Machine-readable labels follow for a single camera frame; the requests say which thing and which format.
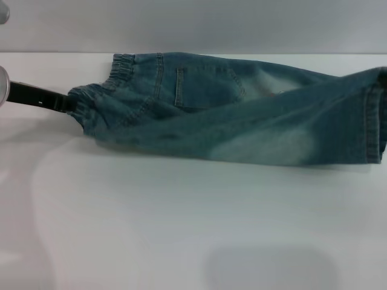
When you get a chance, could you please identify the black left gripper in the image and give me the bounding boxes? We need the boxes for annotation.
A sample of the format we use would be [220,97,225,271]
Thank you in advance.
[6,80,77,114]

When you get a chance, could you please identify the blue denim shorts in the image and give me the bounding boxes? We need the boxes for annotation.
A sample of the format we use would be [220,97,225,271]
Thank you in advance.
[68,51,387,166]

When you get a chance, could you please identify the white tablecloth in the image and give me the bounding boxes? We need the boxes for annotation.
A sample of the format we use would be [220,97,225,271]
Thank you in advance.
[0,51,387,290]

